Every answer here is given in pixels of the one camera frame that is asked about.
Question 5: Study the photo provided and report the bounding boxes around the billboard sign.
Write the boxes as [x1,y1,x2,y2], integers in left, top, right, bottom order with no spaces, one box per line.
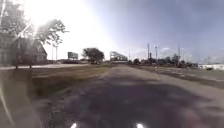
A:
[67,51,79,61]

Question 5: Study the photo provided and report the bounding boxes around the row of poles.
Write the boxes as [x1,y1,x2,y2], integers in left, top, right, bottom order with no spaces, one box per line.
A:
[146,42,183,65]

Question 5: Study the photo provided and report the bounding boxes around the round dark tree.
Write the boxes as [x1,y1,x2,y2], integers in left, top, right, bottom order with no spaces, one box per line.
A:
[82,47,106,65]

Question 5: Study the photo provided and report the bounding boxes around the dry grass field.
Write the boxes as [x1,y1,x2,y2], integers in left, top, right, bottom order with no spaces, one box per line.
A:
[0,63,116,101]

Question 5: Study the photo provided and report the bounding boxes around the row of distant bushes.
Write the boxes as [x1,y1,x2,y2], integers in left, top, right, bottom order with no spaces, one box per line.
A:
[128,57,199,69]

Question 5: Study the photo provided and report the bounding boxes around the tall leafy tree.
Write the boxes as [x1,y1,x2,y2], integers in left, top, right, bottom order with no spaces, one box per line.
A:
[33,18,69,64]

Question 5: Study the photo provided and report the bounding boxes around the pale side road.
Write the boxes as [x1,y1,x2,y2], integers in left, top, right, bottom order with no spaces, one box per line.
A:
[0,63,88,71]

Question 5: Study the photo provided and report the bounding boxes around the grass verge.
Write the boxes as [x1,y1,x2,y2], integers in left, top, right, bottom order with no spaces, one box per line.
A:
[129,64,224,90]

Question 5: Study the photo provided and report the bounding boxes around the distant pale building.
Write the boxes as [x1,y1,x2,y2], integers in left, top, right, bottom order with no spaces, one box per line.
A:
[109,51,129,63]

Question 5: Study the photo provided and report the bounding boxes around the grey asphalt road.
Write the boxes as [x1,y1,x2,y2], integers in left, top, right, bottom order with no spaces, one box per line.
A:
[39,64,224,128]

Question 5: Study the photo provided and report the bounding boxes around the dark gabled building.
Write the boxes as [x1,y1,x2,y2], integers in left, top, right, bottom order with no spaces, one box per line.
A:
[0,33,49,66]

